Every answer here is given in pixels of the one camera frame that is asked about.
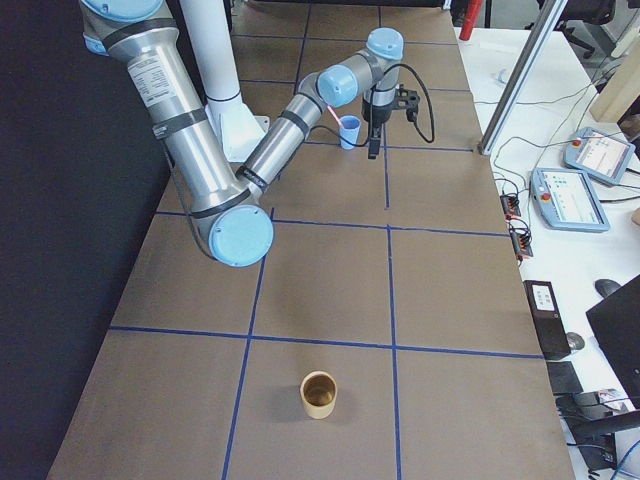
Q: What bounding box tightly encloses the bamboo wooden cup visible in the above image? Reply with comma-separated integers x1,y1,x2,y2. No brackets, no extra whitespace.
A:
299,371,338,420

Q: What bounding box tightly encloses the near teach pendant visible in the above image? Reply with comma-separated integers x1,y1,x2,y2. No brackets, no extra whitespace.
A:
530,168,610,233

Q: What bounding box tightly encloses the teach pendant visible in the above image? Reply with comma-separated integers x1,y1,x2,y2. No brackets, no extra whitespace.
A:
563,127,635,186
530,168,610,233

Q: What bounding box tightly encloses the black braided camera cable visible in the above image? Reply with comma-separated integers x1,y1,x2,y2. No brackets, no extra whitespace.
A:
389,62,436,144

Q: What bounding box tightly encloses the orange black connector module near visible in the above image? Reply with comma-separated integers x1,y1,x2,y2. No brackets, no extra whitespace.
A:
508,226,533,261

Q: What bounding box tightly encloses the black computer mouse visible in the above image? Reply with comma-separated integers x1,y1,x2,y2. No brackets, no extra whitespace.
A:
594,278,621,298

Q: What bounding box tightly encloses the aluminium frame post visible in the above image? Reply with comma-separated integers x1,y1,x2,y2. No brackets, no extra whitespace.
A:
478,0,568,156

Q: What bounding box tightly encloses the black power box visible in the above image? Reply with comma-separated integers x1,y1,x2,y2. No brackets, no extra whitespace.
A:
523,280,571,361

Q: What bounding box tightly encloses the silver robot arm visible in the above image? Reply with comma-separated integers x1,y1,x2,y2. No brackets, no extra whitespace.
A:
79,1,404,267

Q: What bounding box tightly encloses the orange black connector module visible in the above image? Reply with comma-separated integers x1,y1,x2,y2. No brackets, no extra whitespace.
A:
508,226,533,261
500,193,521,220

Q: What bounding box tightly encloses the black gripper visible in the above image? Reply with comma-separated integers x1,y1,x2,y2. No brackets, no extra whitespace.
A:
361,99,393,159

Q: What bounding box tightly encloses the black monitor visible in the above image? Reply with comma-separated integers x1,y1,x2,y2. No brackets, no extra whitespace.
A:
586,276,639,389

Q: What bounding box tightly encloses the pink chopstick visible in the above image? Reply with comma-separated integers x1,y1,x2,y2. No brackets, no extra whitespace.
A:
327,105,342,127

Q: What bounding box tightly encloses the red cylinder tube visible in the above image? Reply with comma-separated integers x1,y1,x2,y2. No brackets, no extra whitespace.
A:
459,0,484,41

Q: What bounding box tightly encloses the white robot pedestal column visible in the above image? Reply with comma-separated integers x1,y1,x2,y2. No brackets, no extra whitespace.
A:
180,0,241,103

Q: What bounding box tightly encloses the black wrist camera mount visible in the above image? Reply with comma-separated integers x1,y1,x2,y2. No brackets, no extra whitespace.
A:
392,84,420,123

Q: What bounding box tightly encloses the orange black connector module far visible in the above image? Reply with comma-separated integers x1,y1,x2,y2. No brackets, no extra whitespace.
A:
500,193,521,220

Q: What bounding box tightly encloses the far teach pendant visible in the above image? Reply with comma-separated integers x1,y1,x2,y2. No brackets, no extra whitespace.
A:
563,127,635,186

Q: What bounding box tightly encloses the white pedestal base plate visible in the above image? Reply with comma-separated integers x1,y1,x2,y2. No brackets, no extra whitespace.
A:
205,98,270,163

